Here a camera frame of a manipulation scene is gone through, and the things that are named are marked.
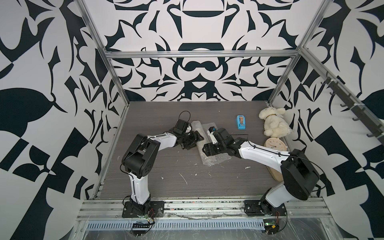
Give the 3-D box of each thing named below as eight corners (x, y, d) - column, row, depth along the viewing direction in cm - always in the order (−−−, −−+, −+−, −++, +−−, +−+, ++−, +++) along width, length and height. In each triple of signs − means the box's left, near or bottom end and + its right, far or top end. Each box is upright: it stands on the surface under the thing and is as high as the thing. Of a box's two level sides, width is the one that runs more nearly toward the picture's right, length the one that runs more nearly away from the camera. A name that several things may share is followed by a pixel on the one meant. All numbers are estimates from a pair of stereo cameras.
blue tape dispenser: (237, 129, 105) (238, 126, 103) (236, 117, 112) (237, 114, 109) (244, 129, 105) (245, 127, 102) (243, 118, 111) (244, 115, 109)
